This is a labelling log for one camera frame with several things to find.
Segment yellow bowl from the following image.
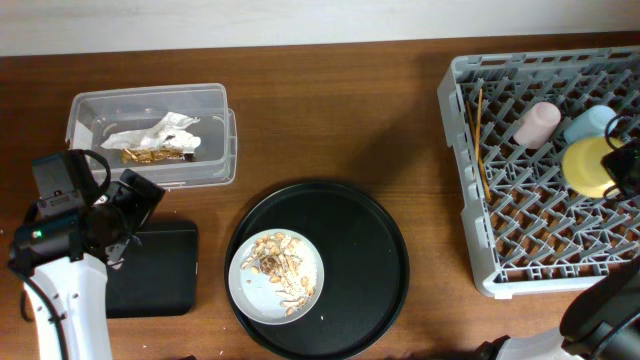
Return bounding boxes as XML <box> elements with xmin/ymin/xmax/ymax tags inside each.
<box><xmin>561</xmin><ymin>137</ymin><xmax>615</xmax><ymax>198</ymax></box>

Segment blue cup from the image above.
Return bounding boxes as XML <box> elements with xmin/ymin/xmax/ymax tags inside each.
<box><xmin>563</xmin><ymin>105</ymin><xmax>616</xmax><ymax>145</ymax></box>

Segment gold snack wrapper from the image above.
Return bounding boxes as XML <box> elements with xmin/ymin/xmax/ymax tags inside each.
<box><xmin>121</xmin><ymin>148</ymin><xmax>195</xmax><ymax>164</ymax></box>

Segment white tissue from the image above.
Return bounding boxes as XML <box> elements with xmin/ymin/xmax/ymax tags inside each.
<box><xmin>101</xmin><ymin>112</ymin><xmax>201</xmax><ymax>152</ymax></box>

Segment pink cup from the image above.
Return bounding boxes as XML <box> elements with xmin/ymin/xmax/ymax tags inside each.
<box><xmin>513</xmin><ymin>102</ymin><xmax>561</xmax><ymax>149</ymax></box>

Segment wooden chopstick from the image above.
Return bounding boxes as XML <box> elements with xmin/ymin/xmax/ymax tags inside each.
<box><xmin>474</xmin><ymin>87</ymin><xmax>483</xmax><ymax>166</ymax></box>
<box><xmin>465</xmin><ymin>100</ymin><xmax>492</xmax><ymax>202</ymax></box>

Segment food scraps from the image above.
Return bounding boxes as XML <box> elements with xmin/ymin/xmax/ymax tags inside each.
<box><xmin>240</xmin><ymin>232</ymin><xmax>319</xmax><ymax>317</ymax></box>

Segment grey plate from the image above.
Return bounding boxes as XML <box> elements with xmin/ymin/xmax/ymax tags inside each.
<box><xmin>227</xmin><ymin>228</ymin><xmax>325</xmax><ymax>326</ymax></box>

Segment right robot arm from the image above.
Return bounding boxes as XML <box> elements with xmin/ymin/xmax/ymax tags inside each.
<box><xmin>471</xmin><ymin>137</ymin><xmax>639</xmax><ymax>359</ymax></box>

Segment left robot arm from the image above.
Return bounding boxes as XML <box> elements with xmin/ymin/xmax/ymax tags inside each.
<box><xmin>8</xmin><ymin>170</ymin><xmax>165</xmax><ymax>359</ymax></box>

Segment clear plastic waste bin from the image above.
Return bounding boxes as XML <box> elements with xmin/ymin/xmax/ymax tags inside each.
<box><xmin>65</xmin><ymin>83</ymin><xmax>237</xmax><ymax>189</ymax></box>

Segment grey dishwasher rack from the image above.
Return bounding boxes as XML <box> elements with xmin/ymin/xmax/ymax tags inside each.
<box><xmin>437</xmin><ymin>46</ymin><xmax>639</xmax><ymax>299</ymax></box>

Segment black rectangular tray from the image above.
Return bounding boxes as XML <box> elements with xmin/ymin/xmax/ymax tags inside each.
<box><xmin>106</xmin><ymin>220</ymin><xmax>199</xmax><ymax>319</ymax></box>

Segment round black serving tray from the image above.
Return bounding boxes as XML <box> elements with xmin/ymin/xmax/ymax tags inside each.
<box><xmin>226</xmin><ymin>181</ymin><xmax>410</xmax><ymax>359</ymax></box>

